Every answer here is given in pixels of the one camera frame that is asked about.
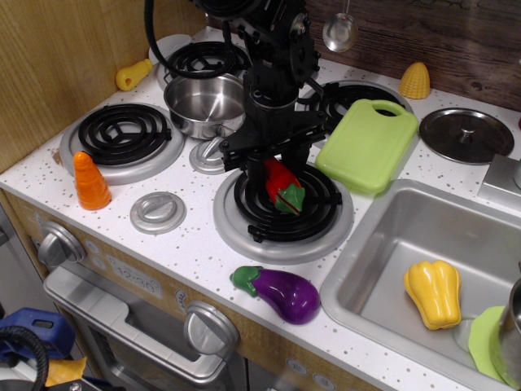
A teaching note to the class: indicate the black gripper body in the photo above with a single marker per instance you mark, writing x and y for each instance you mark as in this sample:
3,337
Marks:
268,124

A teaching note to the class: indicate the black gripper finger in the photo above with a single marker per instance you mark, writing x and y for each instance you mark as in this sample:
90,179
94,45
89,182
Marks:
256,175
294,156

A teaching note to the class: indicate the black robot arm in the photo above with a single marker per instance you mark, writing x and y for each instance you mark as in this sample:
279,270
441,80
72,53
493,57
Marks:
283,60

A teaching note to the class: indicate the steel pot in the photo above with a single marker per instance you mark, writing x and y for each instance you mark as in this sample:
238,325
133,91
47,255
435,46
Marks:
206,108

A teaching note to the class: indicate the purple toy eggplant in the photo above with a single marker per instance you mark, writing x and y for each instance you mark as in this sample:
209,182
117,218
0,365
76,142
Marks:
291,296

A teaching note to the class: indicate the steel pot lid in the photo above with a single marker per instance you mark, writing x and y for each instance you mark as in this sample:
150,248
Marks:
466,136

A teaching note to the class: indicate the silver stove knob centre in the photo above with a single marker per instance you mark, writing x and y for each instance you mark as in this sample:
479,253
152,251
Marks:
207,158

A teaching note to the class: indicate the silver stove knob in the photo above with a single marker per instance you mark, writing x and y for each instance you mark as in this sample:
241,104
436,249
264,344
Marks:
207,158
157,213

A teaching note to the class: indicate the front right black burner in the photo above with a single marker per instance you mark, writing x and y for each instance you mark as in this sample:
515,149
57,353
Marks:
252,226

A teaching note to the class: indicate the black burner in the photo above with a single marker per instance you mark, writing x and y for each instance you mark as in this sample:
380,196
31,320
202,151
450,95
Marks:
128,142
339,96
206,57
252,226

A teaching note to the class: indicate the green cutting board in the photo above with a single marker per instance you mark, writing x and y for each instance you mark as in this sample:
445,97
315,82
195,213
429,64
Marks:
366,146

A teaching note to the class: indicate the back right black burner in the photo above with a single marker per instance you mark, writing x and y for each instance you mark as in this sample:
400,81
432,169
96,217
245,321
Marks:
339,96

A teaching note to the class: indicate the back left black burner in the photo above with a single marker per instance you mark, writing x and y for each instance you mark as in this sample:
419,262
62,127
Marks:
206,57

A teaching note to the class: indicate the silver stove knob front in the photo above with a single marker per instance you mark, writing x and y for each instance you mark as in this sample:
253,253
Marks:
157,213

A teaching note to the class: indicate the hanging steel ladle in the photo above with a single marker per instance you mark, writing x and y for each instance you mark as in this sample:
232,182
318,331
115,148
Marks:
340,32

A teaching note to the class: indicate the silver sink basin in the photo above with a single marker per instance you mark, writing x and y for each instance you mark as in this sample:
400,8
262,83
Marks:
409,223

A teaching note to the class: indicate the yellow toy corn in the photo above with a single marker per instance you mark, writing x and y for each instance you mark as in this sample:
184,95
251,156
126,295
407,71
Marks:
415,82

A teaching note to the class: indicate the front left black burner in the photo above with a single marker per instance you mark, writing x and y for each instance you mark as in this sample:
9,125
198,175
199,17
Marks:
128,142

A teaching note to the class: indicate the orange toy carrot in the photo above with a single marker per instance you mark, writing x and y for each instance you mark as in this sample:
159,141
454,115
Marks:
92,190

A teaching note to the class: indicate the right oven knob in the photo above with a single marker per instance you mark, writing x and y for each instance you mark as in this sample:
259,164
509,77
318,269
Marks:
208,331

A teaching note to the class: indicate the oven knob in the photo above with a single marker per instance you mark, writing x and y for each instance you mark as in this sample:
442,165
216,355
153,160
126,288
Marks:
208,331
59,246

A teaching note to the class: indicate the yellow toy bell pepper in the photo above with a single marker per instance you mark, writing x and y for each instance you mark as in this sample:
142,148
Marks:
434,287

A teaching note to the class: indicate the silver faucet base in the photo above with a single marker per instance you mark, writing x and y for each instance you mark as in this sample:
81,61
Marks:
501,183

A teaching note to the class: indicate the left oven knob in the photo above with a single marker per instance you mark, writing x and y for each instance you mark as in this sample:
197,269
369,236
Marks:
59,246

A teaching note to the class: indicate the blue tool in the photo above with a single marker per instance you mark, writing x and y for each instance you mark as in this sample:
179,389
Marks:
51,328

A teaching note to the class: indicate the green plate in sink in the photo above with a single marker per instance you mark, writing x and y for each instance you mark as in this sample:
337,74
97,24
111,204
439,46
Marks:
478,342

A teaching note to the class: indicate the steel cup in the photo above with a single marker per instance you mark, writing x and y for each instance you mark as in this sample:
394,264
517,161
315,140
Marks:
504,341

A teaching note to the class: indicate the silver oven door handle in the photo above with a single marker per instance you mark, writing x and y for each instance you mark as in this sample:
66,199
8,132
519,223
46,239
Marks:
141,347

